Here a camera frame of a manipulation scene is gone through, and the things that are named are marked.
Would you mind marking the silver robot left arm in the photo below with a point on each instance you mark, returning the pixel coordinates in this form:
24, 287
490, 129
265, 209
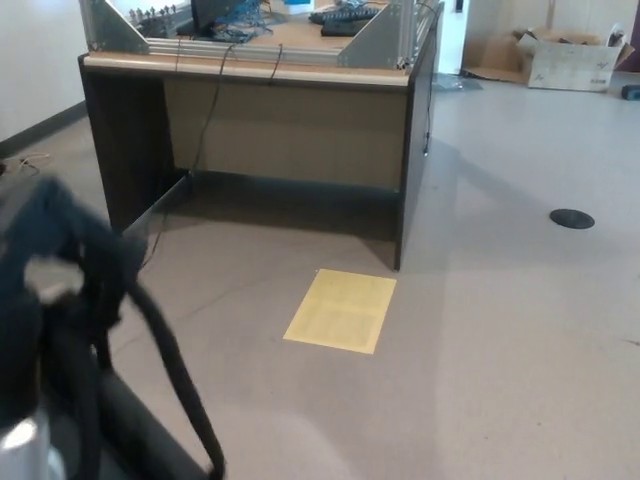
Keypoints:
25, 450

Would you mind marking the yellow paper sheet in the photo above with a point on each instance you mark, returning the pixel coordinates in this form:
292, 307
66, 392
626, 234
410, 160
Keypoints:
340, 312

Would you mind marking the dark brown desk beige top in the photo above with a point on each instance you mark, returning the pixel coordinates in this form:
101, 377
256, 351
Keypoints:
285, 130

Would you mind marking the clear plastic sheet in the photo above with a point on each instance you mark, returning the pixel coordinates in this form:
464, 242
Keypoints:
455, 84

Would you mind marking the black computer keyboard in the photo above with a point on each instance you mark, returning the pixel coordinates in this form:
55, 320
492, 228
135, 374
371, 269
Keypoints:
345, 14
345, 29

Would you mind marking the white box blue label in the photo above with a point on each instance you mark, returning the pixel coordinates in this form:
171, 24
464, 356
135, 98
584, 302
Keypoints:
299, 3

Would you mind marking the flattened cardboard sheet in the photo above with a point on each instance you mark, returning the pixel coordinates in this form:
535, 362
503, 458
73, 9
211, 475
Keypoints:
492, 60

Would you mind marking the black computer monitor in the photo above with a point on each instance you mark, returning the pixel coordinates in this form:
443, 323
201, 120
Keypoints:
207, 15

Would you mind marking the round black floor cover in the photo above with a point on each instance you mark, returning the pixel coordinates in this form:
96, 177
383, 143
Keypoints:
572, 219

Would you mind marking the black device with knob row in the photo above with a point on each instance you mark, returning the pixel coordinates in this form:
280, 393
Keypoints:
152, 25

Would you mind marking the open cardboard box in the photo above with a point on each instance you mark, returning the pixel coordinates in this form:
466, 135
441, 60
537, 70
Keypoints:
570, 67

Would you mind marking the small blue case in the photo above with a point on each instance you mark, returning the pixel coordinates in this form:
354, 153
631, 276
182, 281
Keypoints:
631, 93

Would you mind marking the aluminium extrusion frame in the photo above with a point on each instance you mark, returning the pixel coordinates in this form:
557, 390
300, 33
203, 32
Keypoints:
112, 35

